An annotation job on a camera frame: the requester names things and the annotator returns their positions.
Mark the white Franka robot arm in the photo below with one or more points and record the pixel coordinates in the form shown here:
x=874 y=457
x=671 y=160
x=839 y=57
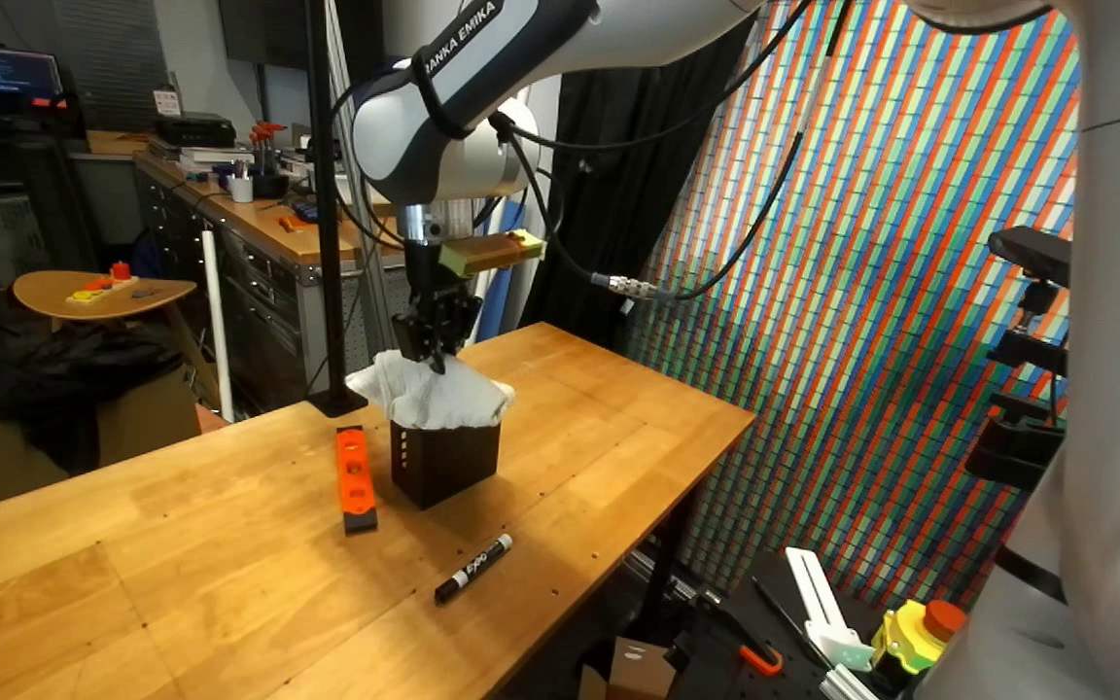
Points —
x=1106 y=392

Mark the white vertical pipe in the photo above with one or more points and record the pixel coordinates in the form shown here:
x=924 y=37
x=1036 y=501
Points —
x=214 y=323

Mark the black perforated holder box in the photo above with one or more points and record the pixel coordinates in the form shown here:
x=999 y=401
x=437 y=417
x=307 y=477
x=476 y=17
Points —
x=445 y=468

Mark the small white cup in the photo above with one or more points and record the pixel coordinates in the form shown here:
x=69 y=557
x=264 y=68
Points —
x=240 y=190

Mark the orange and yellow toys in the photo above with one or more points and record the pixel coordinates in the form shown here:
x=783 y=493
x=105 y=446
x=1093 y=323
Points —
x=98 y=287

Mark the black printer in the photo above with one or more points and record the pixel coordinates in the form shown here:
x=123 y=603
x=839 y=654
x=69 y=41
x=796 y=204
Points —
x=197 y=131

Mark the black camera mount rig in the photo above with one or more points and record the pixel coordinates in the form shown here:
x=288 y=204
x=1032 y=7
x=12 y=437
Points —
x=1019 y=440

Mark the multicolour patterned curtain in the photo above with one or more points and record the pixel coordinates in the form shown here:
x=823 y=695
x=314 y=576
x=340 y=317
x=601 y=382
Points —
x=844 y=323

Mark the black Expo marker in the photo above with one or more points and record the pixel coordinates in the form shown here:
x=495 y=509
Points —
x=472 y=568

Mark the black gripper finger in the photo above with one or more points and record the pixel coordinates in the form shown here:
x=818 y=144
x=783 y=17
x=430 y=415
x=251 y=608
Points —
x=460 y=328
x=415 y=339

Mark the orange and black clamp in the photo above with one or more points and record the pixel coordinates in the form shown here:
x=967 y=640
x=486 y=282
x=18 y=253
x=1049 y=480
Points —
x=760 y=663

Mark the workbench with drawers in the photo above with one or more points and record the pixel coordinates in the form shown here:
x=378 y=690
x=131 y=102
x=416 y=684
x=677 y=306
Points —
x=263 y=296

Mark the black pole stand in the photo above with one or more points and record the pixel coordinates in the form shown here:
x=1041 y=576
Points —
x=325 y=195

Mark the small white bracket piece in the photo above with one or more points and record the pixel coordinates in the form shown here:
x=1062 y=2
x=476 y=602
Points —
x=844 y=684

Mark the orange torpedo level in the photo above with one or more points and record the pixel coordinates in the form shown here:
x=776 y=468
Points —
x=356 y=480

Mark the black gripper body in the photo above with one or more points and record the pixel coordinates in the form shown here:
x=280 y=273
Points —
x=430 y=277

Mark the white slotted bracket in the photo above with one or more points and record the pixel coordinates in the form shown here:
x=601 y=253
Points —
x=814 y=589

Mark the white towel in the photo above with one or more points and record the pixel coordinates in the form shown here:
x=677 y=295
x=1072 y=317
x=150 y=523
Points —
x=437 y=395

